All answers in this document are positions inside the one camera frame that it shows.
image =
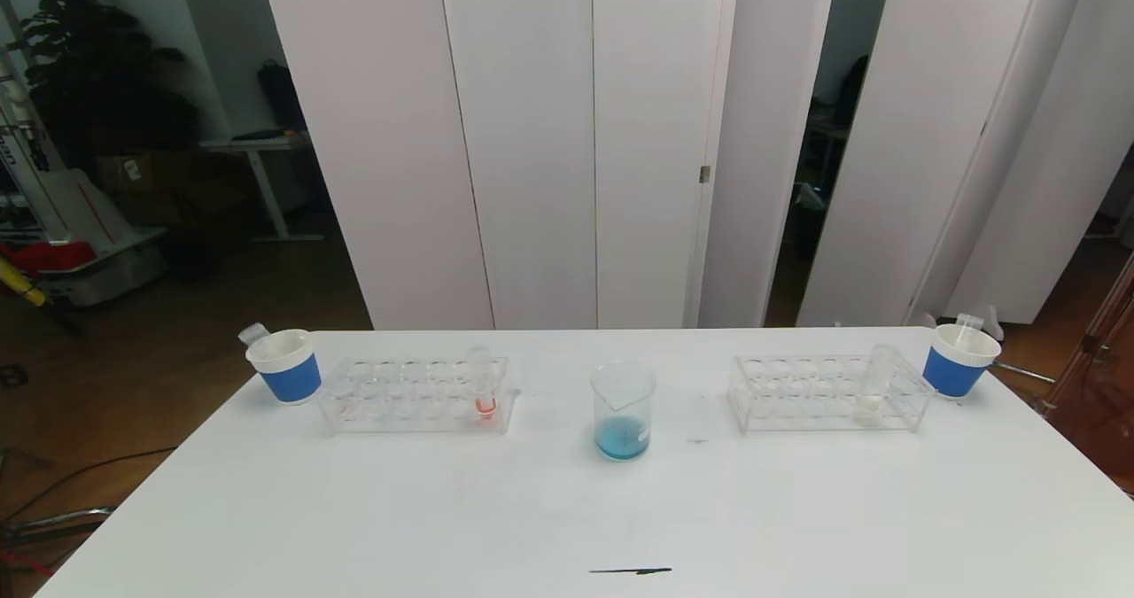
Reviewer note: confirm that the red pigment test tube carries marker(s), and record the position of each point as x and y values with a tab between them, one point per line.
485	405
966	325

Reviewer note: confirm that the blue pigment test tube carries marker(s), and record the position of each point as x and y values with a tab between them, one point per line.
252	333

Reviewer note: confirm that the clear glass beaker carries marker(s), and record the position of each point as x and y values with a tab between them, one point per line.
625	438

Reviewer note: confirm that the clear acrylic tube rack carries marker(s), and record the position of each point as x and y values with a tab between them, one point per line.
815	414
421	417

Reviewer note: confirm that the yellow pigment test tube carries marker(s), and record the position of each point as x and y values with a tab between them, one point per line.
870	407

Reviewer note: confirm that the white folding partition screen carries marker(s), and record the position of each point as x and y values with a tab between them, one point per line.
930	137
532	137

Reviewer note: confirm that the blue white paper cup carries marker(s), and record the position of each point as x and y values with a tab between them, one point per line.
955	371
288	378

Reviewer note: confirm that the white standing desk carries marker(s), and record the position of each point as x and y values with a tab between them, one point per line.
257	144

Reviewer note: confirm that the black bag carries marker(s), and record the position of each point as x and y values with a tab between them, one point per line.
282	93

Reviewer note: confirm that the white floor object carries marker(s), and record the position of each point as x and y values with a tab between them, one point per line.
992	323

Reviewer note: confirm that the brown cardboard box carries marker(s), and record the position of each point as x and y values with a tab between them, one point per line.
146	173

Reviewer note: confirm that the grey crate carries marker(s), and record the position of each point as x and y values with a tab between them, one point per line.
106	272

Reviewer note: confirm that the white board with red line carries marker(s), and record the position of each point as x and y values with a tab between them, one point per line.
75	208

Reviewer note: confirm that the dark green potted plant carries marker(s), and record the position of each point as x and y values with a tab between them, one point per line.
89	75

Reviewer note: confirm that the red box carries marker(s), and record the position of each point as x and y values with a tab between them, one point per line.
44	255

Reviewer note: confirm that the yellow tool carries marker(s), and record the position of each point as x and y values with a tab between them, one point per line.
22	283

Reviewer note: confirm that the metal floor leg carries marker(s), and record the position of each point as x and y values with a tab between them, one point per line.
53	523

